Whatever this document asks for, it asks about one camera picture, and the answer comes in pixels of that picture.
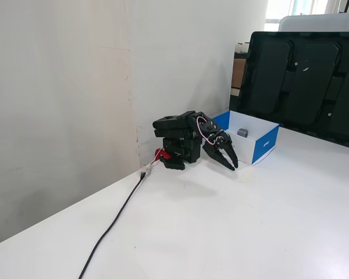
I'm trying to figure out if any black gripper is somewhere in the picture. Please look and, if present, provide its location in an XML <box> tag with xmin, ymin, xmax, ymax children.
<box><xmin>202</xmin><ymin>129</ymin><xmax>239</xmax><ymax>171</ymax></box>

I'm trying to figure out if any blue and white cardboard box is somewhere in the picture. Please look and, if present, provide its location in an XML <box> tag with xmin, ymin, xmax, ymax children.
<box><xmin>211</xmin><ymin>110</ymin><xmax>281</xmax><ymax>166</ymax></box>

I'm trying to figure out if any brown cardboard box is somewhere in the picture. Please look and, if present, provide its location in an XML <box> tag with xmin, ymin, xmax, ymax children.
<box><xmin>230</xmin><ymin>57</ymin><xmax>247</xmax><ymax>90</ymax></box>

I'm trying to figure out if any red table clamp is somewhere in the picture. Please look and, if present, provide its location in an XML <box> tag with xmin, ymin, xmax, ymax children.
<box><xmin>153</xmin><ymin>147</ymin><xmax>172</xmax><ymax>161</ymax></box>

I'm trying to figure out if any large black plastic tray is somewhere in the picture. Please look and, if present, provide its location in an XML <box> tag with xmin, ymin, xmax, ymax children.
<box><xmin>229</xmin><ymin>28</ymin><xmax>349</xmax><ymax>152</ymax></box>

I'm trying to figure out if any small white container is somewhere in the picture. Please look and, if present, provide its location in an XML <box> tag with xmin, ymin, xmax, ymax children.
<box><xmin>234</xmin><ymin>41</ymin><xmax>251</xmax><ymax>54</ymax></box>

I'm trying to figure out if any white rounded plastic object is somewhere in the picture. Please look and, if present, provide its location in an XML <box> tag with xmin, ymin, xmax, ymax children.
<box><xmin>278</xmin><ymin>12</ymin><xmax>349</xmax><ymax>33</ymax></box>

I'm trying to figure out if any red and white servo wire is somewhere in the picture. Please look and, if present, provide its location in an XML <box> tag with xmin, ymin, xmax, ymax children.
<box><xmin>195</xmin><ymin>115</ymin><xmax>216</xmax><ymax>145</ymax></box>

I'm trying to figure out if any white taped cable connector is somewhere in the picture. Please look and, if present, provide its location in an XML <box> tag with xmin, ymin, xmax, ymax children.
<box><xmin>138</xmin><ymin>162</ymin><xmax>155</xmax><ymax>177</ymax></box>

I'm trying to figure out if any black power cable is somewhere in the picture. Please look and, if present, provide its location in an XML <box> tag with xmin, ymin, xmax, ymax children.
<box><xmin>77</xmin><ymin>171</ymin><xmax>147</xmax><ymax>279</ymax></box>

